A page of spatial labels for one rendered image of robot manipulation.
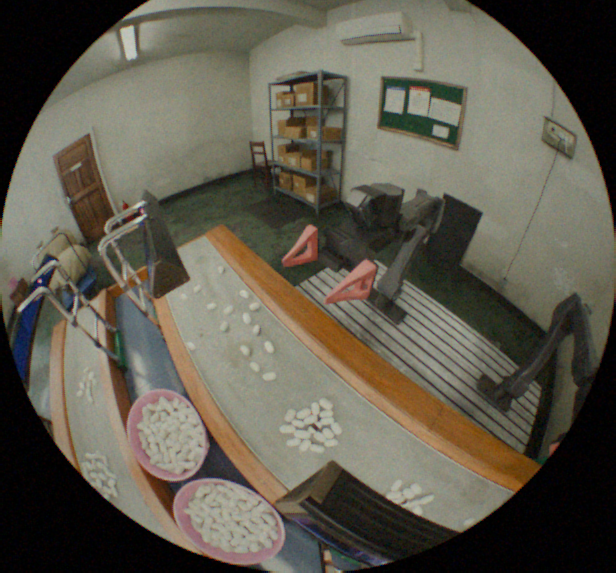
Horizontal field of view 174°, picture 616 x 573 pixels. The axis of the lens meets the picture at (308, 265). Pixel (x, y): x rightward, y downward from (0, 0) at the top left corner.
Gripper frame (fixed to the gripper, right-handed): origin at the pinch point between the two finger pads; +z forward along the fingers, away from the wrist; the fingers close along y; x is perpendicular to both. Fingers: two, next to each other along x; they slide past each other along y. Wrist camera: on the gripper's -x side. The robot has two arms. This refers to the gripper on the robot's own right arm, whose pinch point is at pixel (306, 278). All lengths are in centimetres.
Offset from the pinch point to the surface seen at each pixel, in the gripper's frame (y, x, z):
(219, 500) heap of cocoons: 19, 32, 43
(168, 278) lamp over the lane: -15.0, 0.0, 18.7
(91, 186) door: -424, 2, 164
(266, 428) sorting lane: 8.6, 33.0, 20.3
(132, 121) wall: -430, -80, 51
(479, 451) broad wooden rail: 57, 31, -11
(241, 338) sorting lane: -17.8, 33.1, 11.6
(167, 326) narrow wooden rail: -35, 30, 33
